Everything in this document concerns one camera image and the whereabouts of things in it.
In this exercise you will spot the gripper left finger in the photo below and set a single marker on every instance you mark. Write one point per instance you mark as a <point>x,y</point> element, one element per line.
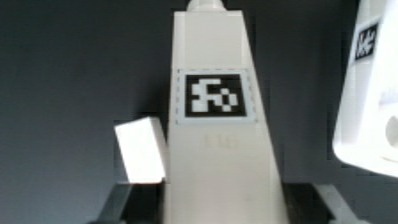
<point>112,212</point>

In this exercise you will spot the white desk tabletop tray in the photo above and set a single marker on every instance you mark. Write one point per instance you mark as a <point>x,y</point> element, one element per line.
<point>364,141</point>

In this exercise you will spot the white U-shaped fence frame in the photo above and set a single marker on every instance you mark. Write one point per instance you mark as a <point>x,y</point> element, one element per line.
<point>142,148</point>

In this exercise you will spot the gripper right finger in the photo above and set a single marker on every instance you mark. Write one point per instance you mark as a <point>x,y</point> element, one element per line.
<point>343,215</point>

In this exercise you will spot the white leg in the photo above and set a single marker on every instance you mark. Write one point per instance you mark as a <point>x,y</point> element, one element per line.
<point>222,189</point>

